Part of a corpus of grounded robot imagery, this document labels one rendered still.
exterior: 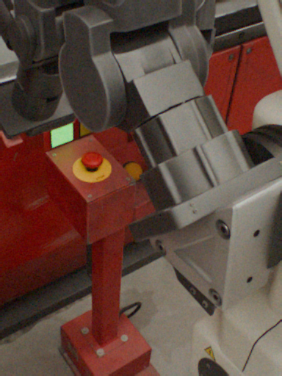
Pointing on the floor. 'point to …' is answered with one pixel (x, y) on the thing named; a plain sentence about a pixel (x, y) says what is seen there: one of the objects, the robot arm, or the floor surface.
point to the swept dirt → (36, 323)
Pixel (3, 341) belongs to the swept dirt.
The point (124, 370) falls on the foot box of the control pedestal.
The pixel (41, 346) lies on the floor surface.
